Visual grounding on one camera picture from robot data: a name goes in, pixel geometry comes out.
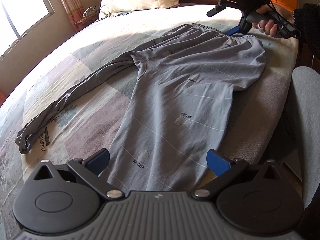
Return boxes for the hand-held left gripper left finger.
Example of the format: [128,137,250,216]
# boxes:
[34,148,124,202]

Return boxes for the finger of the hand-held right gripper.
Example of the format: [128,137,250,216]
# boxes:
[207,4,227,17]
[225,26,241,36]

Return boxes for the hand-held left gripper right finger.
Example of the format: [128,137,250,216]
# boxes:
[206,149,284,202]

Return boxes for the grey printed pants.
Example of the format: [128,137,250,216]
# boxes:
[15,23,267,192]

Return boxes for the person's right hand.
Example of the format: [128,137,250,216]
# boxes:
[251,5,295,38]

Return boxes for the patchwork floral bed sheet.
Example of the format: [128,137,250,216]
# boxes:
[0,2,300,193]

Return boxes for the person's grey trouser leg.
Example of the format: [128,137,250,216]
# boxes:
[291,66,320,213]

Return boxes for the wooden bedside shelf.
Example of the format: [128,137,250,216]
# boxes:
[74,14,100,25]

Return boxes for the pink checked curtain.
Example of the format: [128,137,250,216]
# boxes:
[54,0,102,32]

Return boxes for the sliding window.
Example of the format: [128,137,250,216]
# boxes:
[0,0,55,55]

